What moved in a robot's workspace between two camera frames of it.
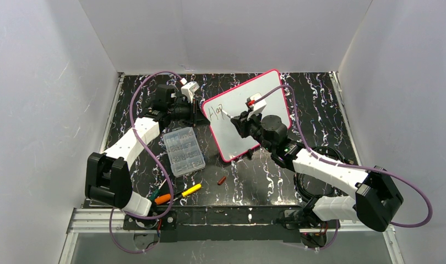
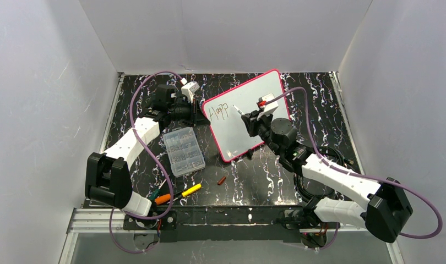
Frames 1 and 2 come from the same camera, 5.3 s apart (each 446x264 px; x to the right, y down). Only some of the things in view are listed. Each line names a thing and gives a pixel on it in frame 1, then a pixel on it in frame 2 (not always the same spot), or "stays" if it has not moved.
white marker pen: x=230 y=116 -> x=239 y=111
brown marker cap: x=221 y=180 stays
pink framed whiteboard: x=232 y=143 stays
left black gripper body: x=193 y=112 stays
